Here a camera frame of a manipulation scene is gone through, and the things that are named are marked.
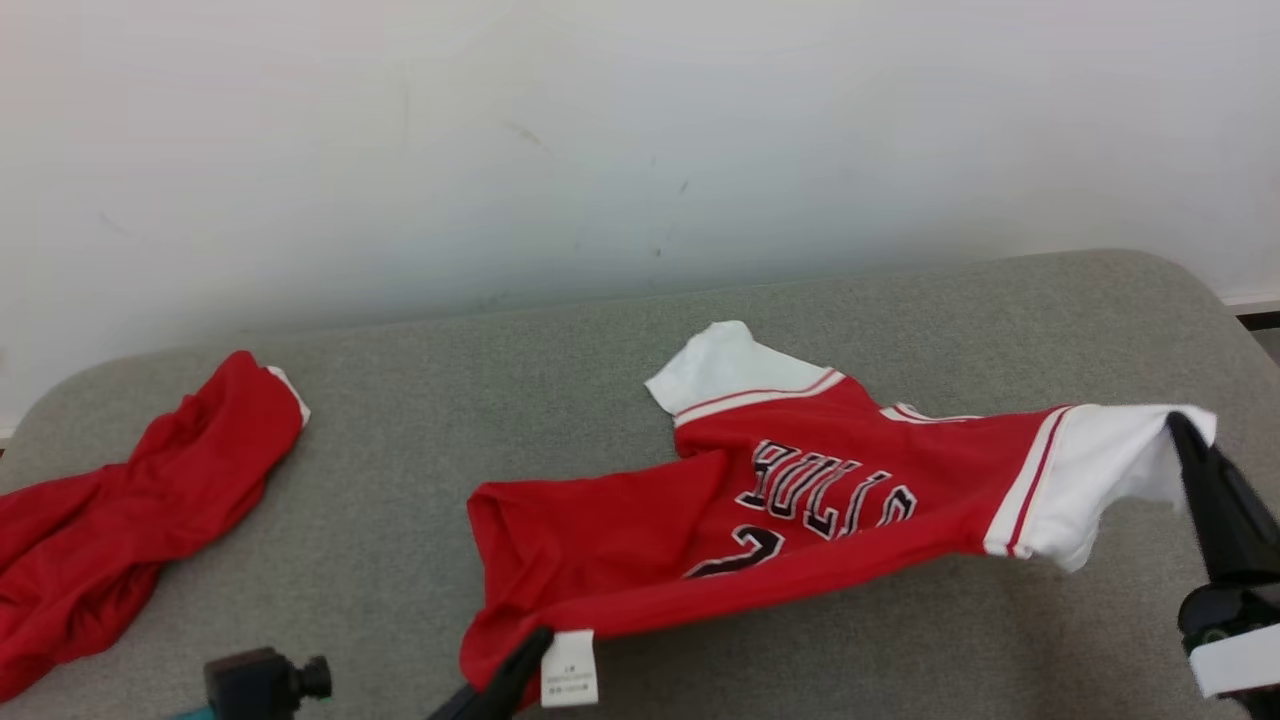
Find red shorts with white stripe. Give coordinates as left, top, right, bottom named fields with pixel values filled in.
left=0, top=350, right=311, bottom=701

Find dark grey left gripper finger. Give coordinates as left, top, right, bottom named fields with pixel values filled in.
left=428, top=627, right=556, bottom=720

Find red white basketball jersey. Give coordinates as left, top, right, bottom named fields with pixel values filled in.
left=460, top=320, right=1219, bottom=709

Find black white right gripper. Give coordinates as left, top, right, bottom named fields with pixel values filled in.
left=1166, top=412, right=1280, bottom=720

